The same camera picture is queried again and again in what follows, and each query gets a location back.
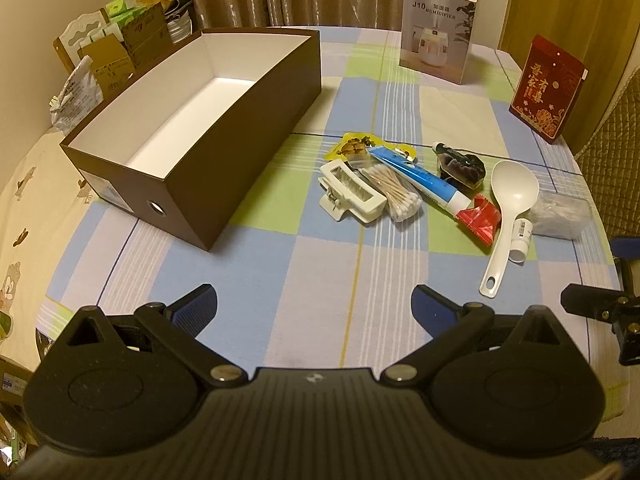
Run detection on cream cartoon printed sheet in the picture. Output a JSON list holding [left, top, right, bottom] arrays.
[[0, 127, 103, 361]]

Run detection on quilted beige chair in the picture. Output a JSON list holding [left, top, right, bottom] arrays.
[[572, 67, 640, 241]]

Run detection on white rice spoon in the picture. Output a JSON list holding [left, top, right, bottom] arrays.
[[479, 160, 540, 299]]

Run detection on mustard yellow curtain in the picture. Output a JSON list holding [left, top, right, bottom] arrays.
[[500, 0, 640, 91]]

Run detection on small cardboard box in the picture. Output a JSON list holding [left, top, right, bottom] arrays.
[[80, 35, 135, 87]]

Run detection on brown cardboard storage box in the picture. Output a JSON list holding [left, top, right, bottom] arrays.
[[59, 28, 322, 252]]

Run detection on green packets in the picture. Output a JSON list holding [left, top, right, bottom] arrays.
[[102, 0, 151, 26]]

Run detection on red candy packet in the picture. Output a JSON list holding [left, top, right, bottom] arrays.
[[456, 195, 502, 247]]

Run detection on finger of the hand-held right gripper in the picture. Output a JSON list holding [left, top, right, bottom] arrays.
[[612, 235, 640, 263], [560, 284, 626, 321]]

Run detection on white hair claw clip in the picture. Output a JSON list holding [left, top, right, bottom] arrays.
[[319, 160, 388, 223]]

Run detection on dark velvet scrunchie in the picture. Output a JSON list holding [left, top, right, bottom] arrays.
[[437, 150, 486, 191]]

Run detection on small white bottle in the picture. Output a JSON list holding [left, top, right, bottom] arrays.
[[510, 217, 534, 264]]

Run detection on white carved chair back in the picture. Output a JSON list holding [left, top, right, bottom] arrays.
[[54, 12, 109, 68]]

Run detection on dark red gift box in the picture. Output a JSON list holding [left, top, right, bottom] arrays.
[[509, 35, 588, 146]]

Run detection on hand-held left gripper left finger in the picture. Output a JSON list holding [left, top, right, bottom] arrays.
[[65, 284, 246, 387]]

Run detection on yellow snack packet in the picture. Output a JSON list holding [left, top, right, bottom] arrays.
[[325, 131, 417, 171]]

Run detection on pack of cotton swabs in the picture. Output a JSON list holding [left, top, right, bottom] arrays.
[[357, 162, 423, 221]]

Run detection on blue cream tube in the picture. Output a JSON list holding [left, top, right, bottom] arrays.
[[369, 146, 473, 221]]

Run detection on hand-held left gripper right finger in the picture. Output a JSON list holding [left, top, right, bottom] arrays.
[[382, 284, 567, 387]]

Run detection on dark green tube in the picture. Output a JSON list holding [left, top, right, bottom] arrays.
[[432, 142, 468, 161]]

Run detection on black and white bags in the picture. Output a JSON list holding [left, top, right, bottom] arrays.
[[164, 0, 194, 44]]

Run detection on white plastic bag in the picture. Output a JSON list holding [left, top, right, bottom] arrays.
[[49, 55, 104, 134]]

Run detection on white humidifier box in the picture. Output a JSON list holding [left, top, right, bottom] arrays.
[[399, 0, 482, 85]]

